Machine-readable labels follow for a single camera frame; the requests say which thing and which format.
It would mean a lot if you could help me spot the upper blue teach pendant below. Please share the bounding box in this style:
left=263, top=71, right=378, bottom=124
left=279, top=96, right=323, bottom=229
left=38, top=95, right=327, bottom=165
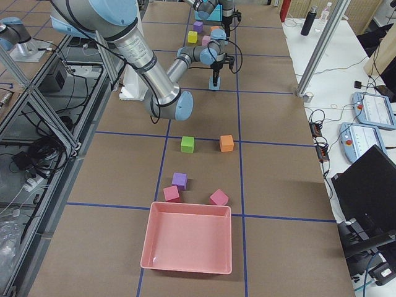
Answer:
left=351, top=92, right=395, bottom=131

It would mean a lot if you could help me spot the purple foam block near cyan tray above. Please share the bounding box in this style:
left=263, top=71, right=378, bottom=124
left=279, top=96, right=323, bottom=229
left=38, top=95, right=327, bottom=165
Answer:
left=193, top=21, right=204, bottom=33

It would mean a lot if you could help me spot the black water bottle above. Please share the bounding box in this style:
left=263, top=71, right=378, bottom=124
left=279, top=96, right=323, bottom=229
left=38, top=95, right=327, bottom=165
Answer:
left=300, top=6, right=317, bottom=36

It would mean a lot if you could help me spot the magenta foam block left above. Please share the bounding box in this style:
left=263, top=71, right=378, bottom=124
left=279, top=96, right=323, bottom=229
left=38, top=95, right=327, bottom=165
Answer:
left=163, top=186, right=181, bottom=203

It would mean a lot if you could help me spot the red plastic tray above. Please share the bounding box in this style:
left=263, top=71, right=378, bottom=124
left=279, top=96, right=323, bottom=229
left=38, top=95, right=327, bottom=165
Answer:
left=140, top=202, right=232, bottom=275

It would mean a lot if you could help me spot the light blue foam block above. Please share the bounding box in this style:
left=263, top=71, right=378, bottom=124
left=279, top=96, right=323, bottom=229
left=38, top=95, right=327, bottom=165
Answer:
left=209, top=77, right=221, bottom=91

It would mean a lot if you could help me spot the green foam block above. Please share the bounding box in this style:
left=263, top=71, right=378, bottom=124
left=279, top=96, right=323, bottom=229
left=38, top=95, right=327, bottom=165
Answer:
left=180, top=136, right=195, bottom=153

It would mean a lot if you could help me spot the orange foam block near red tray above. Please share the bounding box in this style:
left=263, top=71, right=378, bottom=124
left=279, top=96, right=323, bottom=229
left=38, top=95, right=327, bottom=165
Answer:
left=220, top=135, right=235, bottom=152

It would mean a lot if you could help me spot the black power strip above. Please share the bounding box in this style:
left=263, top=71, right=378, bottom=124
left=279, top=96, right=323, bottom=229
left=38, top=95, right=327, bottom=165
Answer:
left=309, top=123, right=330, bottom=163

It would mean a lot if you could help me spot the black laptop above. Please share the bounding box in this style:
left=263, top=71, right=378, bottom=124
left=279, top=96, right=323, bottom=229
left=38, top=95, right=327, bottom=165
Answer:
left=332, top=145, right=395, bottom=231

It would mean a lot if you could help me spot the purple foam block near red tray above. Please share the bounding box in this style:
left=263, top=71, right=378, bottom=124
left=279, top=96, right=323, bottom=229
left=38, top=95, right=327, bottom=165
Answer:
left=172, top=172, right=188, bottom=191

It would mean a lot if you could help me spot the pink foam block near cyan tray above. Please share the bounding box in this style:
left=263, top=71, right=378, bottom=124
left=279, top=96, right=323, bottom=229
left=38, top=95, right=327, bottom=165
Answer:
left=202, top=35, right=211, bottom=46

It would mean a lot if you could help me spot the yellow foam block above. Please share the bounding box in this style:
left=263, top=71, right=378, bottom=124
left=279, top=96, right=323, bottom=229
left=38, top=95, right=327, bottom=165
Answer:
left=187, top=30, right=198, bottom=44

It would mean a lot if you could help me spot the magenta foam block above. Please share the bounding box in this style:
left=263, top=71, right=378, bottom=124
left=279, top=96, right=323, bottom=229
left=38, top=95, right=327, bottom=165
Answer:
left=209, top=189, right=229, bottom=205
left=163, top=186, right=181, bottom=203

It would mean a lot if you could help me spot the aluminium frame post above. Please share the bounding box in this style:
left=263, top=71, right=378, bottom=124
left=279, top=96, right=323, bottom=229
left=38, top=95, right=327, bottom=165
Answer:
left=295, top=0, right=351, bottom=103

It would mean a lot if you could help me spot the magenta foam block right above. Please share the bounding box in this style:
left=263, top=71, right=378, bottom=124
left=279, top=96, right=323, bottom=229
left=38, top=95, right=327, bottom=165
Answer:
left=209, top=189, right=229, bottom=205

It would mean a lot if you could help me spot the blue teach pendant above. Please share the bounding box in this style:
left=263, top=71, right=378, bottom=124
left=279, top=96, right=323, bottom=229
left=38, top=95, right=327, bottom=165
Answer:
left=340, top=122, right=387, bottom=163
left=351, top=92, right=395, bottom=131

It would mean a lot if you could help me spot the cyan plastic tray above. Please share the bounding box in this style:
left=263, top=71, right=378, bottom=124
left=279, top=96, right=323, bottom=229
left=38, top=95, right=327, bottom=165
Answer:
left=207, top=4, right=222, bottom=22

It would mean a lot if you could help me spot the lower blue teach pendant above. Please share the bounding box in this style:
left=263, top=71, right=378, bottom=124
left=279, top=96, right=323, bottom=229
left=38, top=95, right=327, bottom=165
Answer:
left=340, top=122, right=387, bottom=163

